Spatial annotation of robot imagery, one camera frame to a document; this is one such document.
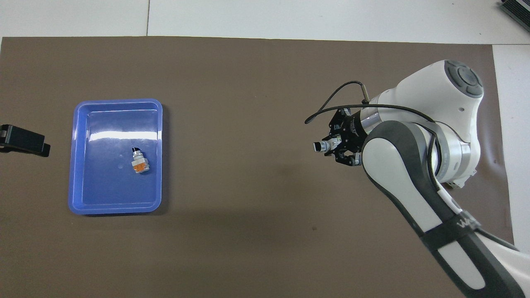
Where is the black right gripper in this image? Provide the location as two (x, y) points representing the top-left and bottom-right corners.
(325, 108), (369, 167)

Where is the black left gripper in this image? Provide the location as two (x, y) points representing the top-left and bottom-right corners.
(0, 124), (51, 157)

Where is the selector switch white body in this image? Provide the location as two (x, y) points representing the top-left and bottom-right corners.
(313, 139), (343, 154)

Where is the blue plastic tray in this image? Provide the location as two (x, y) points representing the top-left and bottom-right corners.
(68, 99), (164, 215)

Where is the brown table mat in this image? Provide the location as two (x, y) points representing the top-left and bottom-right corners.
(0, 36), (521, 298)

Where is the grey ridged device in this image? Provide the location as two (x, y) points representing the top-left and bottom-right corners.
(499, 0), (530, 30)

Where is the selector switch orange base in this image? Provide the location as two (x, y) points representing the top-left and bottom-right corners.
(131, 147), (151, 175)

